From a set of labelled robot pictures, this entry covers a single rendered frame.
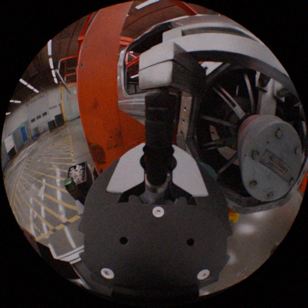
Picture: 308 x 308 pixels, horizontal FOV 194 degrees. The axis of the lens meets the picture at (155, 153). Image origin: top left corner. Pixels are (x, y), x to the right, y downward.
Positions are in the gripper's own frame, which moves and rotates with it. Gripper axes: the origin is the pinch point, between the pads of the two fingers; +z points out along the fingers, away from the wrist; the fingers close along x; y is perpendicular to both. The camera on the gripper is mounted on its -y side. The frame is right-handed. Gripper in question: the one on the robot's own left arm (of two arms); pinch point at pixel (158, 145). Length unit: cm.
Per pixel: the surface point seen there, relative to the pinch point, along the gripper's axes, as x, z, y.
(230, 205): 29.8, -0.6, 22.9
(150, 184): -0.9, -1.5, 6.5
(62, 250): -83, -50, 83
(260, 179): 15.1, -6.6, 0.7
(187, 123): 10.1, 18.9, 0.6
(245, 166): 12.6, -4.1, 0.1
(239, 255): 83, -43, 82
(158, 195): 2.3, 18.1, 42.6
